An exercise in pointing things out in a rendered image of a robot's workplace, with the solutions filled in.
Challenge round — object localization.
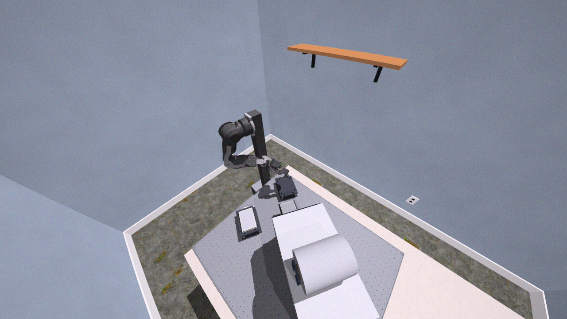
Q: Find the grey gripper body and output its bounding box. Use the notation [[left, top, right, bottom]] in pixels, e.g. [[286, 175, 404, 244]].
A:
[[264, 156, 281, 172]]

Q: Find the white cylinder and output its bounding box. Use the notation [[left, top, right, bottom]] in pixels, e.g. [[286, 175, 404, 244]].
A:
[[292, 234, 358, 296]]

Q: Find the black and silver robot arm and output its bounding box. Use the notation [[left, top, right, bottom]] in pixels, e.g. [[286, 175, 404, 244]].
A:
[[218, 113, 270, 169]]

